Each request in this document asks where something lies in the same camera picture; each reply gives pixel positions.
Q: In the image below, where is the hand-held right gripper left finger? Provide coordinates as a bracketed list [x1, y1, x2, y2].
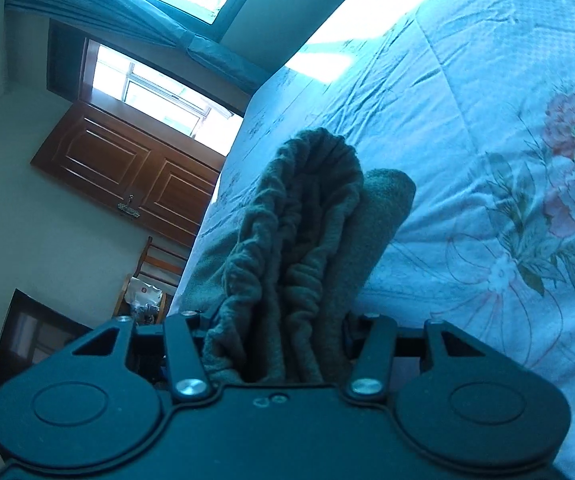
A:
[70, 311, 213, 402]

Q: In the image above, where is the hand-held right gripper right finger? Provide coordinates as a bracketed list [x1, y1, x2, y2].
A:
[345, 312, 489, 403]

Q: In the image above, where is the white plastic bag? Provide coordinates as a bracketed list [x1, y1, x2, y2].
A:
[126, 277, 164, 319]

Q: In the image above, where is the wooden chair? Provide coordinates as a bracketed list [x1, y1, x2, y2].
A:
[112, 236, 189, 319]

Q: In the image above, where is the dark framed screen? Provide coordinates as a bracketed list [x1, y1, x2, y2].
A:
[0, 287, 94, 411]

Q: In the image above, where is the brown wooden door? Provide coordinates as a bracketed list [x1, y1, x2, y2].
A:
[30, 101, 226, 249]

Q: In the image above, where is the bed with floral bedsheet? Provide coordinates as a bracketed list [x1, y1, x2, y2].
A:
[168, 0, 575, 480]

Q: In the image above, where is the balcony window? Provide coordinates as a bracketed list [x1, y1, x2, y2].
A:
[92, 44, 244, 157]

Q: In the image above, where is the teal curtain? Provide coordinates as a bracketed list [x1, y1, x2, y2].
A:
[6, 0, 264, 107]

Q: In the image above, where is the metal door handle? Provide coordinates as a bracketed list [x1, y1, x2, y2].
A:
[117, 194, 142, 219]

